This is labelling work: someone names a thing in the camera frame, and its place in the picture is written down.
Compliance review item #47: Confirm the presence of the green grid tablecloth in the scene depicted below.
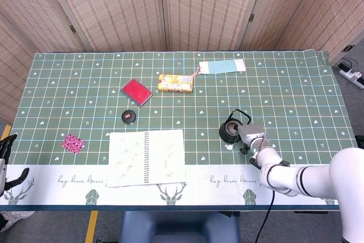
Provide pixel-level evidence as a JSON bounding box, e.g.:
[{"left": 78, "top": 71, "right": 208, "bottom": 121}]
[{"left": 0, "top": 49, "right": 364, "bottom": 212}]

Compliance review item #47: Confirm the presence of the black cast iron teapot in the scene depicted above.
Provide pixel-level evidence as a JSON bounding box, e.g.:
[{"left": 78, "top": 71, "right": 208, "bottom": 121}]
[{"left": 218, "top": 108, "right": 253, "bottom": 144}]

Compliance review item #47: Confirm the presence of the blue padded chair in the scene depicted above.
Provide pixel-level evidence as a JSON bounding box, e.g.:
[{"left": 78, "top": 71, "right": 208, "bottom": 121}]
[{"left": 119, "top": 211, "right": 241, "bottom": 243}]

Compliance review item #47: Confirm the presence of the red ink pad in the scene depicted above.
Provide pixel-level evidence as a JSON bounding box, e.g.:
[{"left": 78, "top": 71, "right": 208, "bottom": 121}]
[{"left": 120, "top": 79, "right": 154, "bottom": 107}]

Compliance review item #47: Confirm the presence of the black tape roll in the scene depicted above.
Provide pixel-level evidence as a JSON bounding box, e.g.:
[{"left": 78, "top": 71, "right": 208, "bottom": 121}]
[{"left": 121, "top": 109, "right": 137, "bottom": 125}]

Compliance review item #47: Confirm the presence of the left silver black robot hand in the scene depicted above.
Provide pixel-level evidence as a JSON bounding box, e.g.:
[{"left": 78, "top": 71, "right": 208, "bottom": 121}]
[{"left": 0, "top": 134, "right": 31, "bottom": 198}]

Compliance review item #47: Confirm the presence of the yellow printed box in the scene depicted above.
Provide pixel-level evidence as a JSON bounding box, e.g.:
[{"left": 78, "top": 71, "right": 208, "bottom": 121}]
[{"left": 158, "top": 73, "right": 195, "bottom": 94}]

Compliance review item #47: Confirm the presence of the white power strip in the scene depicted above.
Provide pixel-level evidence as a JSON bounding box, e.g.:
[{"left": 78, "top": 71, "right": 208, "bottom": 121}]
[{"left": 338, "top": 65, "right": 364, "bottom": 89}]

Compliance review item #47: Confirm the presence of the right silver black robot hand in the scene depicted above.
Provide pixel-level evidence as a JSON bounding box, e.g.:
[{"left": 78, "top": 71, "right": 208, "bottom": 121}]
[{"left": 237, "top": 124, "right": 267, "bottom": 155}]

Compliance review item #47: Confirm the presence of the blue and white bookmark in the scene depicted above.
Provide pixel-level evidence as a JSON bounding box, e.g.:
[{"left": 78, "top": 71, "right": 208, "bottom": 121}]
[{"left": 194, "top": 59, "right": 246, "bottom": 78}]

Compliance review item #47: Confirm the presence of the open spiral notebook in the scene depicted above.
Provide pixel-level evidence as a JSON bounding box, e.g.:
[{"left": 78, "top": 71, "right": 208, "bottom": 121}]
[{"left": 106, "top": 129, "right": 187, "bottom": 188}]

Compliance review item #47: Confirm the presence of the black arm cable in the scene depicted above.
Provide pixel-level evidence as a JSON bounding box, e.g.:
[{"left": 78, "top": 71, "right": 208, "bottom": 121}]
[{"left": 254, "top": 188, "right": 275, "bottom": 243}]

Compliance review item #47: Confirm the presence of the woven folding screen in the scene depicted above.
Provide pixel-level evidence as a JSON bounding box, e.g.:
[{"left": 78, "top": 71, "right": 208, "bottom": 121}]
[{"left": 0, "top": 0, "right": 364, "bottom": 126}]

